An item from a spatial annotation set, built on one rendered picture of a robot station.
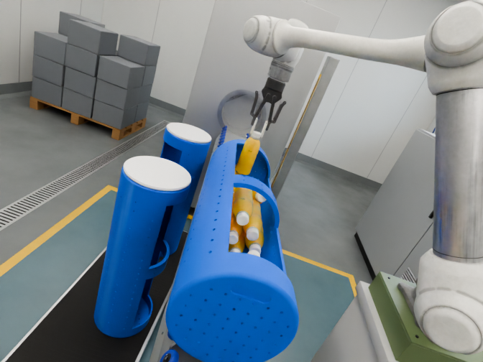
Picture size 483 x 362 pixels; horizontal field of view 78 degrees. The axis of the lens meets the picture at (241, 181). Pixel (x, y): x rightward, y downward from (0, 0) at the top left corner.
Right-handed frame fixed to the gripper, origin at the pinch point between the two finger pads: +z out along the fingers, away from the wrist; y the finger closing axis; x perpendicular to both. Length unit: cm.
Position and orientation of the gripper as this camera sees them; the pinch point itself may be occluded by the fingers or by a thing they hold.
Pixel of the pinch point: (258, 128)
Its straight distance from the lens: 124.8
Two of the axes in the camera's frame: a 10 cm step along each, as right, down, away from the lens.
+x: -0.1, 4.1, -9.1
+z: -3.3, 8.6, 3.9
